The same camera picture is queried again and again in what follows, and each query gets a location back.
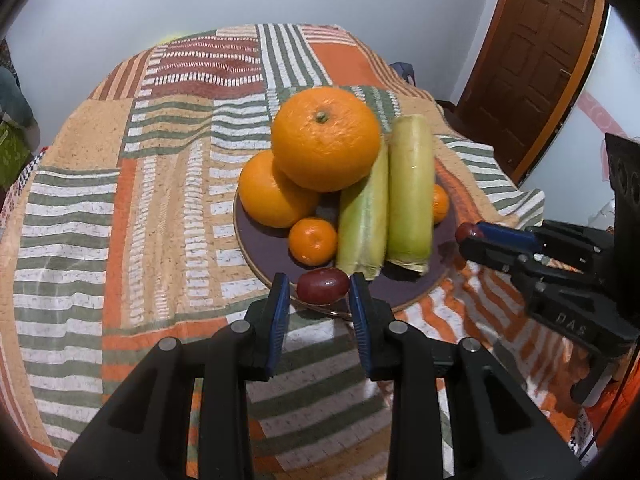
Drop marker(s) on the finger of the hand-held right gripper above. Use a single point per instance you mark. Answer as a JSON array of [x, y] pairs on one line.
[[510, 233], [492, 255]]

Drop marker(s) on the grey plush toy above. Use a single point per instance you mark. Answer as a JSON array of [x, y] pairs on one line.
[[15, 100]]

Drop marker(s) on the white heart-print wardrobe door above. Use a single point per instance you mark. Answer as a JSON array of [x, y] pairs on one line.
[[575, 160]]

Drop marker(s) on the green fabric storage box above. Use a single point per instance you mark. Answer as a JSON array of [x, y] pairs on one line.
[[12, 155]]

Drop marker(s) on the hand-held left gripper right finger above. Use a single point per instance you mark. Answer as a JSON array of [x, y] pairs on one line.
[[360, 321]]

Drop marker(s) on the large orange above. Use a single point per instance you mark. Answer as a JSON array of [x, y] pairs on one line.
[[272, 192], [325, 139]]

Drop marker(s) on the small tangerine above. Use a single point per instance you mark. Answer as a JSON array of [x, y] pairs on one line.
[[313, 241], [441, 203]]

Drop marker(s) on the dark red grape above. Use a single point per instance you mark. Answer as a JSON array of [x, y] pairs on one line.
[[467, 232], [322, 285]]

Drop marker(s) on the dark purple plate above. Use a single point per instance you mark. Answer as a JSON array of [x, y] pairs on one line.
[[265, 250]]

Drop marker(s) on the brown wooden door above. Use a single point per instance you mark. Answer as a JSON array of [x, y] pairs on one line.
[[535, 50]]

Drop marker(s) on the striped patchwork tablecloth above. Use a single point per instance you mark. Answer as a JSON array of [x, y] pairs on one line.
[[125, 210]]

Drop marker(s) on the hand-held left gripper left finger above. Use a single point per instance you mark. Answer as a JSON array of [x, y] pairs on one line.
[[280, 321]]

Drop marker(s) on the corn cob with husk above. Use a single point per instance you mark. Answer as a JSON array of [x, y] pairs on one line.
[[365, 225], [410, 190]]

